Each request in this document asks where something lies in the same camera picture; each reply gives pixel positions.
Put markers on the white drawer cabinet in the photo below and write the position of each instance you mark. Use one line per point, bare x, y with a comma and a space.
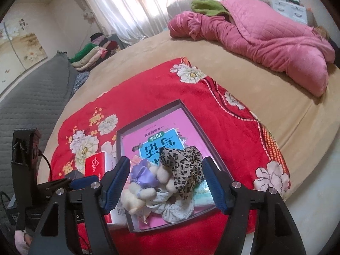
289, 8

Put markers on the pile of folded clothes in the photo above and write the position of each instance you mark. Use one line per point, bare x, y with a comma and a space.
90, 55

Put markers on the floral scrunchie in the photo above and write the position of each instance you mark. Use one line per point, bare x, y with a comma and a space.
178, 209

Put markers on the red tissue pack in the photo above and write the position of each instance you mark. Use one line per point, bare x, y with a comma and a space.
94, 164

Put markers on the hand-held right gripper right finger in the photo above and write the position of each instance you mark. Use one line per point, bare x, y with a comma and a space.
217, 188

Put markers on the white sheer curtain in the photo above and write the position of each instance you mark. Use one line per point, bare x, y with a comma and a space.
132, 5

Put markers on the plush bear with purple bow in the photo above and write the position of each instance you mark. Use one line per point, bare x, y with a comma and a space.
162, 175

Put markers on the leopard print scrunchie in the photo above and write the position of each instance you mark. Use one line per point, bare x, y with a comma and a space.
183, 170

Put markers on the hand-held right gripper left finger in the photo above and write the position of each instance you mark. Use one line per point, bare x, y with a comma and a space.
115, 186

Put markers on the dark blue box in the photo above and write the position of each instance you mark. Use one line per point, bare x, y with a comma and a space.
75, 175

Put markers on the pink quilt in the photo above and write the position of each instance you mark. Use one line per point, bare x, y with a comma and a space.
265, 37

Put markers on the floral wall painting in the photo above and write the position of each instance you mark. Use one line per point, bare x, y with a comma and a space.
21, 50

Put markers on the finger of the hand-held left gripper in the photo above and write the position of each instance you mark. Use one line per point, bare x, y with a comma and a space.
82, 182
53, 184

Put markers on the pink slipper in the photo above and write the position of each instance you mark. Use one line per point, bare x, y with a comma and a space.
22, 241

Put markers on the pink book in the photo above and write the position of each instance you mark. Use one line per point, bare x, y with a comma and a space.
170, 122

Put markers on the blue knit cloth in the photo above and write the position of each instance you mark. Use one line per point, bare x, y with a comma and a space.
79, 82

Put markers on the light blue tissue pack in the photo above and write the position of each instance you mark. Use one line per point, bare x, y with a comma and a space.
203, 194

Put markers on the small plush with pink bow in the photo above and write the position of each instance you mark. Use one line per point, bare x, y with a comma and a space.
132, 202

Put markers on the red floral blanket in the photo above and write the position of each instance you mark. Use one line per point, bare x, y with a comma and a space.
225, 127

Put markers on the green cloth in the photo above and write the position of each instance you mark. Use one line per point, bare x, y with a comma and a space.
207, 6

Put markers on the grey quilted sofa cover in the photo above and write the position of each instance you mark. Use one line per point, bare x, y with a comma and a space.
32, 106

